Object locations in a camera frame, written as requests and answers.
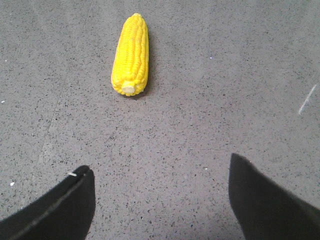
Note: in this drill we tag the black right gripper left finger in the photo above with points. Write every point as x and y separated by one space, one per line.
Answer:
64 213

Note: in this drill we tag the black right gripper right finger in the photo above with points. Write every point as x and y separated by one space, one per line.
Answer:
265 210

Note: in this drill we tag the yellow corn cob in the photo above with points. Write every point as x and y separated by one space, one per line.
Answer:
130 68

